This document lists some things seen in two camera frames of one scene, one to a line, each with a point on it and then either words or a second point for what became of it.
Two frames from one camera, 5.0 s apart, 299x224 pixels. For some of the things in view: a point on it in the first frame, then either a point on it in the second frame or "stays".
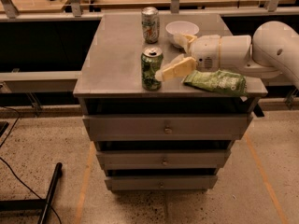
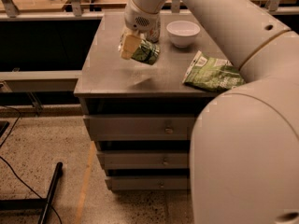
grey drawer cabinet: x=153 y=135 stays
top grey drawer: x=168 y=127 stays
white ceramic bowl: x=185 y=27 stays
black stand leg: x=43 y=204 stays
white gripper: x=206 y=53 to x=139 y=20
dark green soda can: x=151 y=62 to x=146 y=52
